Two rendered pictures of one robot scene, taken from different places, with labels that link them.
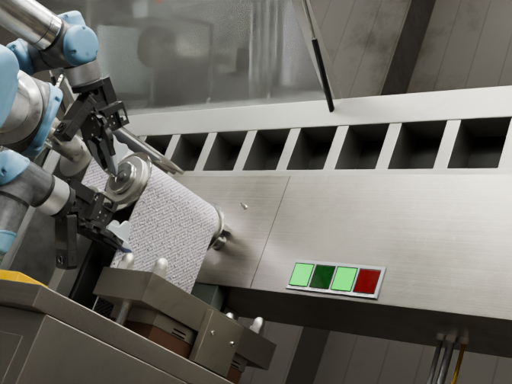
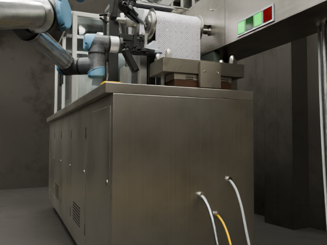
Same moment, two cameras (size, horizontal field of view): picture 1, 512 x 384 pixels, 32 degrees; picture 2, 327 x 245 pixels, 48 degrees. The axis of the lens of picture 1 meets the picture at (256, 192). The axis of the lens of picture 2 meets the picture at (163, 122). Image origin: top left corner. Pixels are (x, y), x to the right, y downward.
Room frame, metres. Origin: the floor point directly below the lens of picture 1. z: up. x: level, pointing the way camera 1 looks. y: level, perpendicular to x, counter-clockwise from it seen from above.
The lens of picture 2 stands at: (0.29, -0.39, 0.69)
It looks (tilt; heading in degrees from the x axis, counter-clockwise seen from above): 3 degrees up; 20
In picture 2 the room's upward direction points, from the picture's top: straight up
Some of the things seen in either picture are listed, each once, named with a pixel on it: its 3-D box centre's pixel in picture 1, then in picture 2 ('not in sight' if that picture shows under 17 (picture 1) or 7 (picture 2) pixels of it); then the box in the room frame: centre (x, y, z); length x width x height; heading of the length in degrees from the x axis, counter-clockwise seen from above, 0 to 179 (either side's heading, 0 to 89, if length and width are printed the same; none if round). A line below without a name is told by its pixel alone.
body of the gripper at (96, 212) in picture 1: (81, 210); (131, 44); (1.79, 0.32, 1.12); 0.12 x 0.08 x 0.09; 133
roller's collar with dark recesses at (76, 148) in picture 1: (69, 145); (130, 21); (2.08, 0.47, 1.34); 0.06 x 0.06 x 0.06; 43
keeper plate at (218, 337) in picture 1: (217, 344); (209, 75); (1.84, -0.03, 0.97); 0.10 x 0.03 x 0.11; 133
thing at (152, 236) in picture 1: (159, 260); (178, 51); (1.96, 0.15, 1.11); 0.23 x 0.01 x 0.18; 133
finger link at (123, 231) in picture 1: (123, 234); (154, 47); (1.85, 0.23, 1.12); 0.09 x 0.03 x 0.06; 132
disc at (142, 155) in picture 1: (127, 180); (150, 24); (1.92, 0.28, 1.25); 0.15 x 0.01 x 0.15; 43
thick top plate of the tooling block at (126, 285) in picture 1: (188, 320); (196, 70); (1.89, 0.04, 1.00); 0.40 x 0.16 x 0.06; 133
